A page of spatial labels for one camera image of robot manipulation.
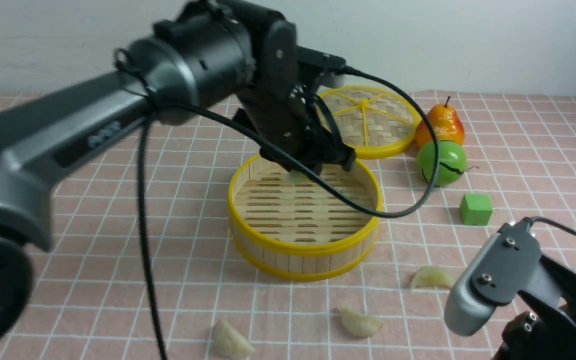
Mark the green toy apple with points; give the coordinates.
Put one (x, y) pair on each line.
(453, 163)

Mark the pink checked tablecloth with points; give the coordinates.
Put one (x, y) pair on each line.
(90, 301)

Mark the yellow bamboo steamer tray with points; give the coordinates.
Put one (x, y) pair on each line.
(294, 232)

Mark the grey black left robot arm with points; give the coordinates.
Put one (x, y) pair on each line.
(213, 50)

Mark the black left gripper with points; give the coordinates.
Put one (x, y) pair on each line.
(283, 107)

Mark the greenish dumpling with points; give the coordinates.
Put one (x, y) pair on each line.
(296, 177)
(431, 276)

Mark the pale dumpling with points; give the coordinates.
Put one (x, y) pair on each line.
(359, 324)
(228, 342)

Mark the green foam cube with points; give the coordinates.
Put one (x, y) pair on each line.
(475, 209)

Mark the yellow bamboo steamer lid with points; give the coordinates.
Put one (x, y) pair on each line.
(376, 122)

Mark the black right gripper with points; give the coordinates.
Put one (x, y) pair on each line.
(547, 331)

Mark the orange yellow toy pear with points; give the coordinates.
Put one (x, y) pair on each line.
(445, 122)

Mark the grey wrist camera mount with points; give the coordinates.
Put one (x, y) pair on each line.
(502, 267)

